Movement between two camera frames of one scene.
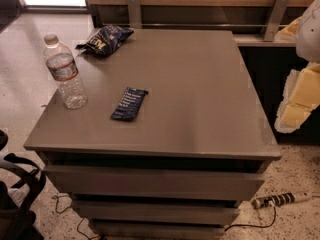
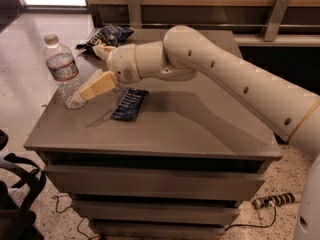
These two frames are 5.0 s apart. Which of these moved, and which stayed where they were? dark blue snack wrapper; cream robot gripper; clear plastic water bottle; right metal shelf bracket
Moved: cream robot gripper
Stayed: clear plastic water bottle; right metal shelf bracket; dark blue snack wrapper
